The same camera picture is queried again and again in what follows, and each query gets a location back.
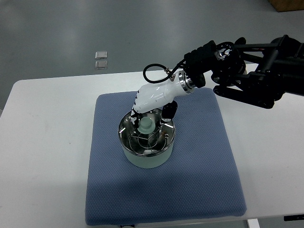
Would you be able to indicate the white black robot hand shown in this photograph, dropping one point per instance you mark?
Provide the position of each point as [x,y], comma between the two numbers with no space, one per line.
[153,96]

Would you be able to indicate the glass lid green knob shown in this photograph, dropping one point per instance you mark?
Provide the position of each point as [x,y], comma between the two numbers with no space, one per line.
[148,133]

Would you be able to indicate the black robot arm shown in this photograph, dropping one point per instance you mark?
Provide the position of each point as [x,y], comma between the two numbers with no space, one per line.
[256,74]

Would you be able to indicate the green pot steel interior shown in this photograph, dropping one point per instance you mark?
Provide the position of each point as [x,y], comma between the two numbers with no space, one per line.
[148,159]

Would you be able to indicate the upper metal floor plate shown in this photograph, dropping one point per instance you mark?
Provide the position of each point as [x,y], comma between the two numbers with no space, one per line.
[101,55]

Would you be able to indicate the blue quilted mat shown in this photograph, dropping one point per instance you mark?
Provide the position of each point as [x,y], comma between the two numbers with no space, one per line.
[200,179]

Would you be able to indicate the brown cardboard box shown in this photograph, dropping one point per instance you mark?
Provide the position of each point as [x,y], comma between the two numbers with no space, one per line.
[287,5]

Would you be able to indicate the white table leg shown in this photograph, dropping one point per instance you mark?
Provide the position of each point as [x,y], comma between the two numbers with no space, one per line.
[253,223]

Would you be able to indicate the wire steaming rack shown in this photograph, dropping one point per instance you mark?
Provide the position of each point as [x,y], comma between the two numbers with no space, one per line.
[144,144]

